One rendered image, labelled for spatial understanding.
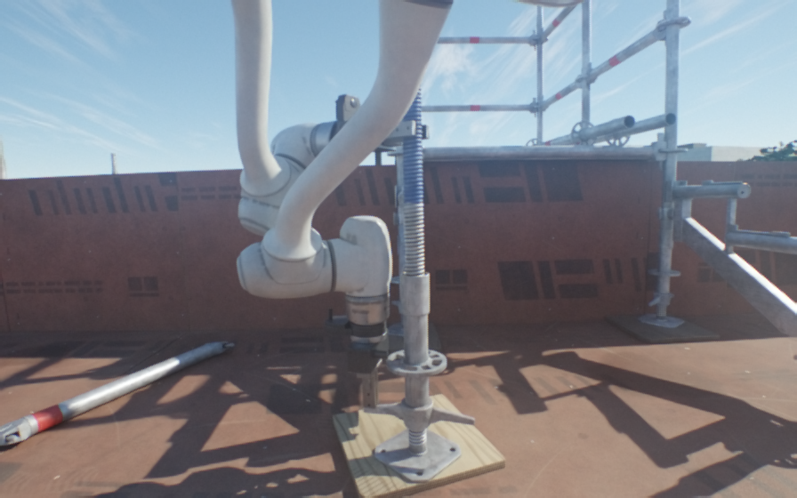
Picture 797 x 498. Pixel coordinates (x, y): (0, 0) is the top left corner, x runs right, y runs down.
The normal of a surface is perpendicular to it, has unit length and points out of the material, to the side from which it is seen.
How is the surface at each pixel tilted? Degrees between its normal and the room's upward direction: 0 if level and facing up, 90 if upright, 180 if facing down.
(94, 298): 90
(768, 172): 90
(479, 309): 90
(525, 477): 0
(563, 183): 90
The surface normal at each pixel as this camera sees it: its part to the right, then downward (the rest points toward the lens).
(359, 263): 0.29, 0.09
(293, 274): 0.32, 0.53
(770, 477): -0.02, -0.99
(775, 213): 0.01, 0.12
